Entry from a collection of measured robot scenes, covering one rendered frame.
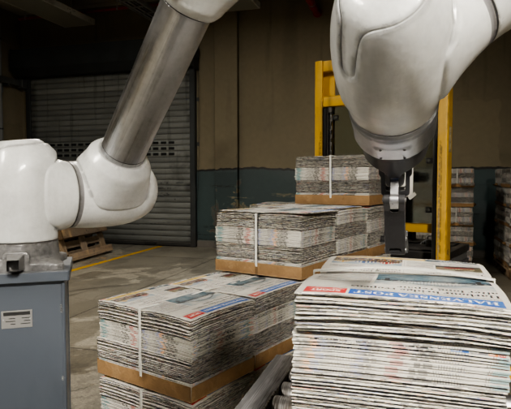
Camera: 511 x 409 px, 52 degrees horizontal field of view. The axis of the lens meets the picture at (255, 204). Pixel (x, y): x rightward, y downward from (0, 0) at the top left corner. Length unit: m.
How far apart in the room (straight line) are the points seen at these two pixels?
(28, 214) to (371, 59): 0.88
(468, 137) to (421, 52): 7.92
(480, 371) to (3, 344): 0.89
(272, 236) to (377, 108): 1.43
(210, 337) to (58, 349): 0.44
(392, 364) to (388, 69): 0.44
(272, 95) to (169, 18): 7.70
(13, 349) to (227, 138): 7.73
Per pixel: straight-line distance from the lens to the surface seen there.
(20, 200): 1.17
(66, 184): 1.21
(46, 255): 1.20
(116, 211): 1.26
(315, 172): 2.46
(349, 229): 2.19
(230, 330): 1.54
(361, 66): 0.45
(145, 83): 1.09
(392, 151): 0.57
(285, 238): 1.86
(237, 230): 1.97
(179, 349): 1.45
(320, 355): 0.77
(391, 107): 0.48
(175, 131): 9.16
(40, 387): 1.24
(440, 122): 2.81
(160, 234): 9.32
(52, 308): 1.19
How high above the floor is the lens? 1.19
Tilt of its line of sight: 3 degrees down
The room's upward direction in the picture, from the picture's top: straight up
